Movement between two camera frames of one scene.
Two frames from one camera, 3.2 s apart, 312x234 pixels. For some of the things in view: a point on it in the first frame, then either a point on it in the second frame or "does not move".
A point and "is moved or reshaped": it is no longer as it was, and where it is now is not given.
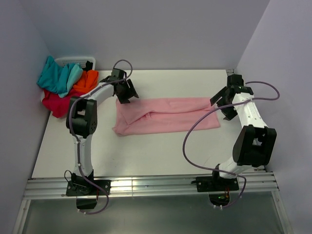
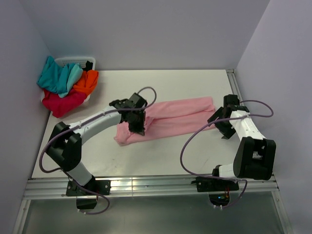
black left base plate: x=85 y=188 does not move
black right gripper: x=223 y=92 to x=228 y=132
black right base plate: x=211 y=184 does not move
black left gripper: x=124 y=99 to x=140 y=128
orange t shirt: x=88 y=81 does not move
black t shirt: x=88 y=66 does not move
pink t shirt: x=151 y=115 is moved or reshaped
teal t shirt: x=61 y=80 does not move
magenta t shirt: x=59 y=106 does not move
